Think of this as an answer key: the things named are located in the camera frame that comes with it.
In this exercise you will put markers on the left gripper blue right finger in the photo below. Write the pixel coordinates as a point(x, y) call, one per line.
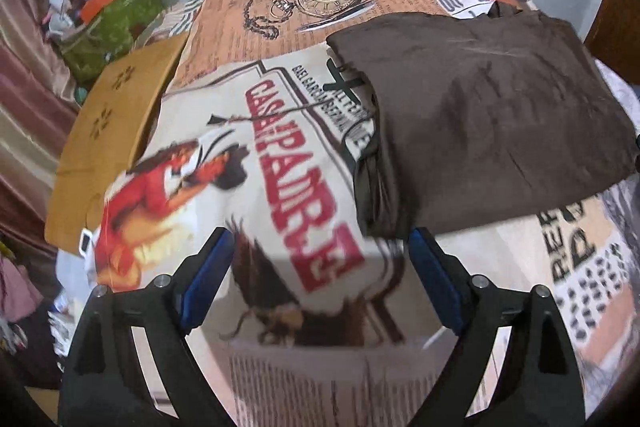
point(539, 382)

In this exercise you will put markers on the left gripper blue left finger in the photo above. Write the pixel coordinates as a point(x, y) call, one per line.
point(103, 382)

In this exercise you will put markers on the dark brown t-shirt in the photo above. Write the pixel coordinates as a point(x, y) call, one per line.
point(479, 121)

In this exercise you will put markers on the pink cloth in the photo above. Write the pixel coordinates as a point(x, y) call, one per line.
point(19, 297)

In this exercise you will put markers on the newspaper print bed sheet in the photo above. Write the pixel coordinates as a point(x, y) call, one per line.
point(315, 323)

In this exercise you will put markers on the striped red beige curtain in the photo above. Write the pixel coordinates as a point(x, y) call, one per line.
point(37, 113)

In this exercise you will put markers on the green patterned storage bag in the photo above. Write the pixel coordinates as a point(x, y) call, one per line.
point(107, 37)

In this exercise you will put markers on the brown wooden door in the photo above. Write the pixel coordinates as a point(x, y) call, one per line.
point(614, 38)

